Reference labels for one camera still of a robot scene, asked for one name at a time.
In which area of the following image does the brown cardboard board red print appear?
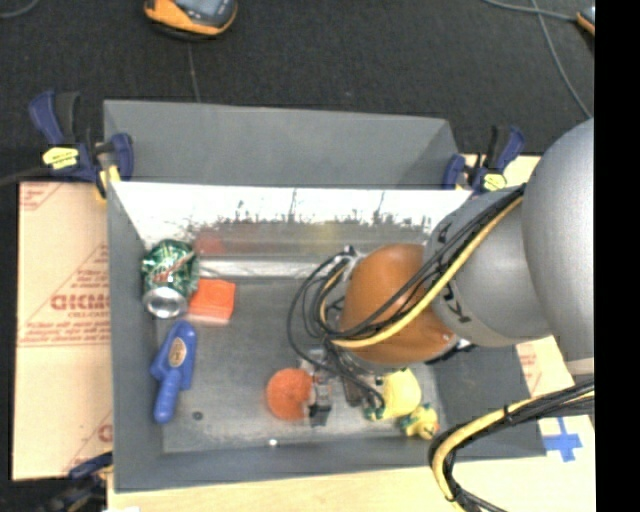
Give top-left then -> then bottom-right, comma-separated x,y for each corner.
10,180 -> 576,481

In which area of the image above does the yellow toy lemon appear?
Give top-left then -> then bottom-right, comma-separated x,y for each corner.
380,368 -> 423,420

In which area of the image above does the orange sponge block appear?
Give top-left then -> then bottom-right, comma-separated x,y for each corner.
188,278 -> 238,327

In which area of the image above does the grey metal bin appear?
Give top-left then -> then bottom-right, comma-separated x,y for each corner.
102,98 -> 547,494

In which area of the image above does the yellow and green toy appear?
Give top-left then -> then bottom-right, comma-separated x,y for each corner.
398,402 -> 442,442

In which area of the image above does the green drink can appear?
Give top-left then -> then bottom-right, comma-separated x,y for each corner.
140,238 -> 202,320

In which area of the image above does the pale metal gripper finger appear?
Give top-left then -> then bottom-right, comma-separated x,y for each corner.
308,377 -> 335,429
300,348 -> 327,379

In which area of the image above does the orange ball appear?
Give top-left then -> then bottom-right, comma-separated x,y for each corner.
265,367 -> 317,421

